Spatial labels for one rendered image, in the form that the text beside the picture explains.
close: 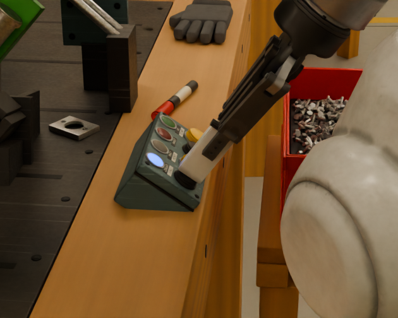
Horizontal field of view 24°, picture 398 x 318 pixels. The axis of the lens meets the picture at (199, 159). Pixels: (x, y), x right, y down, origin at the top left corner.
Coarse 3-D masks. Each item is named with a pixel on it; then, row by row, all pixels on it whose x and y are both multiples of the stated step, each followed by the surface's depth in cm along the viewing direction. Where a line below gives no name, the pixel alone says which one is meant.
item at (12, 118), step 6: (12, 114) 107; (18, 114) 109; (6, 120) 105; (12, 120) 106; (18, 120) 107; (0, 126) 105; (6, 126) 105; (12, 126) 106; (0, 132) 105; (6, 132) 106; (12, 132) 110; (0, 138) 105; (6, 138) 110
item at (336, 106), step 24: (312, 72) 136; (336, 72) 136; (360, 72) 136; (288, 96) 126; (312, 96) 138; (336, 96) 138; (288, 120) 119; (312, 120) 129; (336, 120) 130; (288, 144) 112; (312, 144) 121; (288, 168) 110
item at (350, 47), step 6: (354, 30) 407; (354, 36) 409; (348, 42) 408; (354, 42) 410; (342, 48) 412; (348, 48) 409; (354, 48) 412; (342, 54) 413; (348, 54) 410; (354, 54) 413
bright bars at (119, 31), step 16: (80, 0) 121; (96, 16) 122; (112, 32) 123; (128, 32) 124; (112, 48) 122; (128, 48) 122; (112, 64) 123; (128, 64) 123; (112, 80) 124; (128, 80) 124; (112, 96) 125; (128, 96) 125; (128, 112) 126
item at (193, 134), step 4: (192, 128) 111; (188, 132) 110; (192, 132) 110; (196, 132) 111; (200, 132) 111; (188, 136) 110; (192, 136) 110; (196, 136) 110; (200, 136) 111; (192, 140) 110; (196, 140) 110
